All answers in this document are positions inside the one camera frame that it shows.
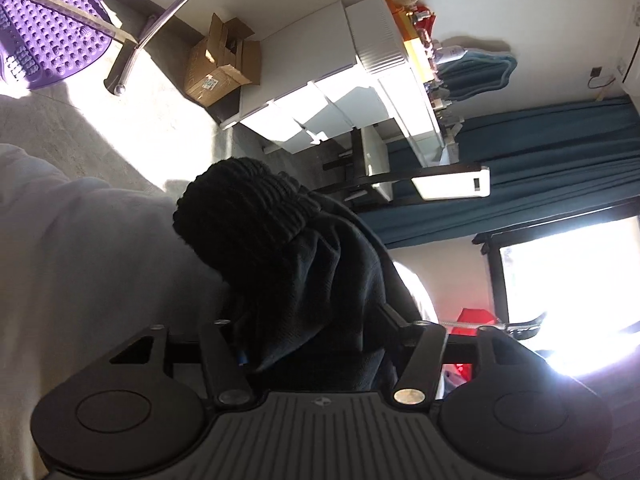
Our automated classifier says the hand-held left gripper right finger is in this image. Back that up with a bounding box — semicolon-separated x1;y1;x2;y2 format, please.
379;303;532;405

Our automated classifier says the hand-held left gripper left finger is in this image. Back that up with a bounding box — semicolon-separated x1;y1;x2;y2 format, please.
107;319;254;407

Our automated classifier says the black knit sweater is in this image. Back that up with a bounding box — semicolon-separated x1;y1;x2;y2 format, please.
172;156;437;394

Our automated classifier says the red object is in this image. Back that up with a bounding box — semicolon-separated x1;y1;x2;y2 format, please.
449;307;502;382

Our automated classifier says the black framed window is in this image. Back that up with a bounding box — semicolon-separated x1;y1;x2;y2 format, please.
473;214;640;377

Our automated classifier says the white bed sheet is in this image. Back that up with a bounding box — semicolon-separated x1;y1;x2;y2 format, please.
0;142;238;480

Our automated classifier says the white rectangular device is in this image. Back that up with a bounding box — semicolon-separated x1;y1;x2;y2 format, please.
410;163;491;200

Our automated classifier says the black stand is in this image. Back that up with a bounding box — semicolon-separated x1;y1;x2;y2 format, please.
322;127;417;207

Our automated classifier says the blue curtain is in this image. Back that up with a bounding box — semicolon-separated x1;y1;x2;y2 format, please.
357;97;640;250

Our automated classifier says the white drawer cabinet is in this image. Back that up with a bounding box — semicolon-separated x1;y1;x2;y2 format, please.
219;0;453;169

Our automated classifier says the cardboard box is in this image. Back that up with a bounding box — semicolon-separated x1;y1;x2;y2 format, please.
183;12;264;109

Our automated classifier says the blue towel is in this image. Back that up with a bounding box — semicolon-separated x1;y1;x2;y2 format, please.
434;48;519;104

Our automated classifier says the white ribbed storage box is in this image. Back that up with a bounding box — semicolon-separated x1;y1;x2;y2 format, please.
345;0;412;75

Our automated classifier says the orange box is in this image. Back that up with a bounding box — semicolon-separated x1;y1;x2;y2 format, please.
382;0;437;84

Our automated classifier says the curved metal pipe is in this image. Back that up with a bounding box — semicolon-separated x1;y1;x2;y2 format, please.
113;0;239;97

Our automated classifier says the purple studded massage mat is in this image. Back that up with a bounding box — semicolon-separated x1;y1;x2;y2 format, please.
0;0;117;92

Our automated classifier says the black wall socket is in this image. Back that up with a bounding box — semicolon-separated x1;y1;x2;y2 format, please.
587;65;617;90

